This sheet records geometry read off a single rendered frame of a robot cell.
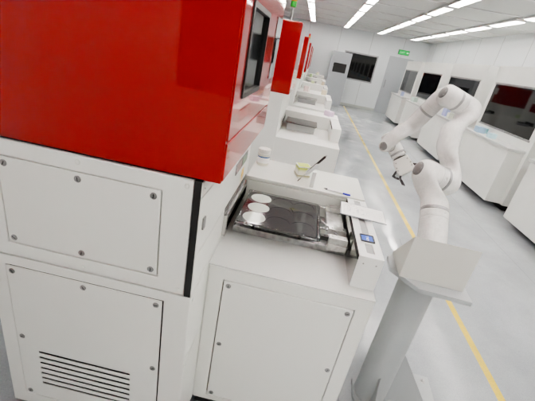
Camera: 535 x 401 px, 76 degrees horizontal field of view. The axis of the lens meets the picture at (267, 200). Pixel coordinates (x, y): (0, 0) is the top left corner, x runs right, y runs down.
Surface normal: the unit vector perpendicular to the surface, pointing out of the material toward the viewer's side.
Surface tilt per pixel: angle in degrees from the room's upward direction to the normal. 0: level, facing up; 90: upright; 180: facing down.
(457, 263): 90
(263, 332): 90
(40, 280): 90
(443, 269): 90
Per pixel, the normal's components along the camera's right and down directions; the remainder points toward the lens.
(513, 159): -0.14, 0.39
